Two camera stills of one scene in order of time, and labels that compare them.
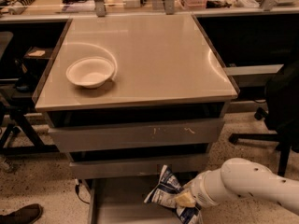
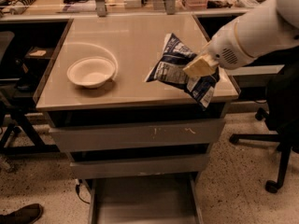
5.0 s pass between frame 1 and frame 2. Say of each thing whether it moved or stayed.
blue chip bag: moved
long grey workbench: stayed
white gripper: moved
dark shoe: stayed
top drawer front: stayed
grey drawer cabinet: stayed
